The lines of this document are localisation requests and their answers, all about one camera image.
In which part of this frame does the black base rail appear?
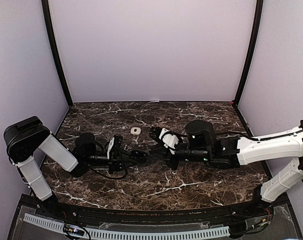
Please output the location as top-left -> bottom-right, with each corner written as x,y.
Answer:
57,202 -> 274,225

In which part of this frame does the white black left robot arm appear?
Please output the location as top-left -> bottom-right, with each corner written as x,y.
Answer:
3,116 -> 135,218

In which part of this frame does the black earbud charging case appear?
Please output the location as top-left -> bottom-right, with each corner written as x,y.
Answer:
130,149 -> 148,164

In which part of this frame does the black frame post right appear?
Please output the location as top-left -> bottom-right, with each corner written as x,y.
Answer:
232,0 -> 264,108

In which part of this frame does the black frame post left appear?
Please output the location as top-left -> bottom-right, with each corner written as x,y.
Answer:
41,0 -> 74,108

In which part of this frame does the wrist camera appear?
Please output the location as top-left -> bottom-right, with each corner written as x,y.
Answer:
106,135 -> 123,160
149,127 -> 183,155

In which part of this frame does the black frame post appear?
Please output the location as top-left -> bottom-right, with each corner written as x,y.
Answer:
232,0 -> 264,108
41,0 -> 74,108

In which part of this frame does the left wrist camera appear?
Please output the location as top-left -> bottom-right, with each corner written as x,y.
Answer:
106,135 -> 123,160

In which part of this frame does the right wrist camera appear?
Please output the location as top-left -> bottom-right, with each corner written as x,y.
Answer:
149,127 -> 183,155

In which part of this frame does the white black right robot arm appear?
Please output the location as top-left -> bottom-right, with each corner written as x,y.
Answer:
149,120 -> 303,217

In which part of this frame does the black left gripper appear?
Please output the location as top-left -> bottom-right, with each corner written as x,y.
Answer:
85,148 -> 138,175

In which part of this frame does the white earbud charging case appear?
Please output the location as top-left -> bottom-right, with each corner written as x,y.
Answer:
130,127 -> 142,136

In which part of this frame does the grey slotted cable duct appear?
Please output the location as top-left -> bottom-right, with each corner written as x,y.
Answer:
23,213 -> 230,240

